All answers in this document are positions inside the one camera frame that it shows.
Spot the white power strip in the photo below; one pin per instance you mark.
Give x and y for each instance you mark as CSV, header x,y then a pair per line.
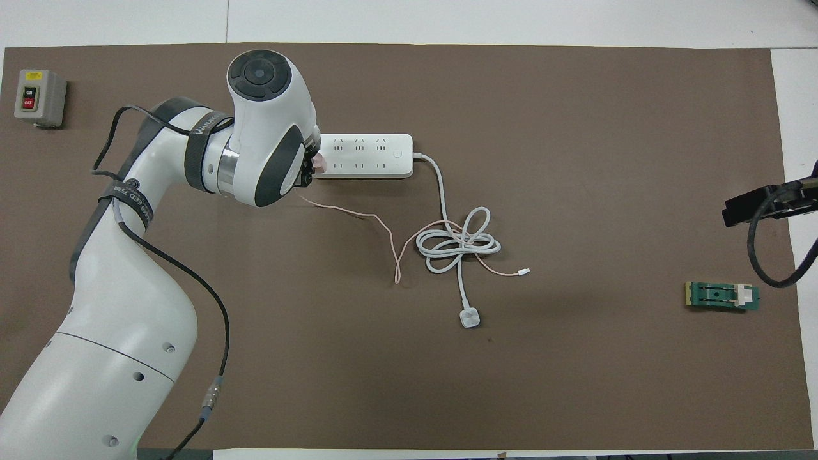
x,y
370,156

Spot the pink charger block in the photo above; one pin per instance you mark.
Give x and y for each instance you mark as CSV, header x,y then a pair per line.
x,y
321,165

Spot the grey on-off switch box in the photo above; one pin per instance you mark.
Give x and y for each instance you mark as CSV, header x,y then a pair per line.
x,y
41,96

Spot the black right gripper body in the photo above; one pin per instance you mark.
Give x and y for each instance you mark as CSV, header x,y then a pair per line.
x,y
802,195

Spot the brown table mat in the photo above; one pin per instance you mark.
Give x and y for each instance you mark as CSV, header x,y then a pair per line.
x,y
575,383

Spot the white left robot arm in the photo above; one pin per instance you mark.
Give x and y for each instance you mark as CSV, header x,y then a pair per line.
x,y
128,332

